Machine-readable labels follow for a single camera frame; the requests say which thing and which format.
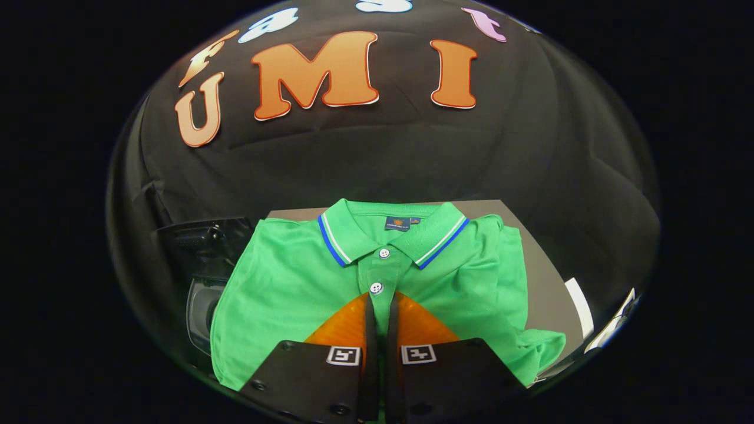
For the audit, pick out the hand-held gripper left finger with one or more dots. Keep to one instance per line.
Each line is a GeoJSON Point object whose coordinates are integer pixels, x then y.
{"type": "Point", "coordinates": [371, 365]}

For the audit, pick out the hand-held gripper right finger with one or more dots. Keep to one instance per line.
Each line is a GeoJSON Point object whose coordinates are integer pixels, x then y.
{"type": "Point", "coordinates": [393, 365]}

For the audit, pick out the green polo shirt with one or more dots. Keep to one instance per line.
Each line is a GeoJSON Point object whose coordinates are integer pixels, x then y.
{"type": "Point", "coordinates": [283, 282]}

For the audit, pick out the dark grey washing machine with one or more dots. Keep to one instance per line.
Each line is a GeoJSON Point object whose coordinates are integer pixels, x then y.
{"type": "Point", "coordinates": [203, 312]}

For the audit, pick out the dark glass washing machine lid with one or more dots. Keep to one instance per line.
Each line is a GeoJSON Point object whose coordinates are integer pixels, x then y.
{"type": "Point", "coordinates": [206, 241]}

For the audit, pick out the grey cabinet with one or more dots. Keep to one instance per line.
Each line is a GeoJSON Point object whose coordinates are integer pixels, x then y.
{"type": "Point", "coordinates": [542, 277]}

